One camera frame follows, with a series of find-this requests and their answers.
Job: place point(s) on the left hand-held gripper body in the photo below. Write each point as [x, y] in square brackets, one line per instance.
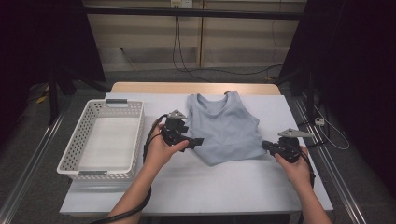
[174, 130]

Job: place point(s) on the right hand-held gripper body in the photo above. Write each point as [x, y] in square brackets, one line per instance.
[289, 149]

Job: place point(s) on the light blue tank top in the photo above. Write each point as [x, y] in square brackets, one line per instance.
[227, 130]

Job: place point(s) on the white perforated plastic basket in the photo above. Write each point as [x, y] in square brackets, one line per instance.
[106, 143]

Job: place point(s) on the person's right hand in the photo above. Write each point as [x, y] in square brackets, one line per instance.
[299, 174]

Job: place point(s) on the person's left hand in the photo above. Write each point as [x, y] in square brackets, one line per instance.
[157, 152]

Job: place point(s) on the white power plug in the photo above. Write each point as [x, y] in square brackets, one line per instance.
[319, 121]

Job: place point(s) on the wooden table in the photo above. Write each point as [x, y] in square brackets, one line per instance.
[155, 88]

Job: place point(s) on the black metal stand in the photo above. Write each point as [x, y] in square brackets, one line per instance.
[310, 99]
[53, 99]

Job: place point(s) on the black curtain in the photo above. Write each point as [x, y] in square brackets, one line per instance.
[37, 37]
[358, 62]

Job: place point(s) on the black horizontal metal bar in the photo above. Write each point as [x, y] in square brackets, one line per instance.
[218, 13]

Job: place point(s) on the yellow floor tape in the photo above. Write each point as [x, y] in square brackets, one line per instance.
[41, 99]

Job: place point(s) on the metal floor rail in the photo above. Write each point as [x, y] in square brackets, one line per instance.
[42, 143]
[342, 189]

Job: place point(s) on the white wall socket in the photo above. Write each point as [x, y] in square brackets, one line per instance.
[182, 3]

